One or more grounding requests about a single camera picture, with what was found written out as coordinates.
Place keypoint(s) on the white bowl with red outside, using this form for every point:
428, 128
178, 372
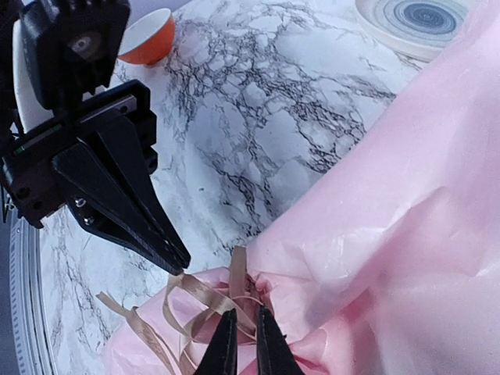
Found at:
149, 39

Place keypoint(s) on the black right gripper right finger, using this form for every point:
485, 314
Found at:
273, 354

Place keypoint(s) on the striped grey ceramic plate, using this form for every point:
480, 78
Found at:
419, 29

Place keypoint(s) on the pink wrapping paper sheet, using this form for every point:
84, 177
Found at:
390, 263

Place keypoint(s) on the beige raffia ribbon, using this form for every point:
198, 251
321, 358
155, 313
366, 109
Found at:
171, 331

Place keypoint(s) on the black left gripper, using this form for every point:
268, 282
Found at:
98, 160

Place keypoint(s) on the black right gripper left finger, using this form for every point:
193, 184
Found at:
221, 356

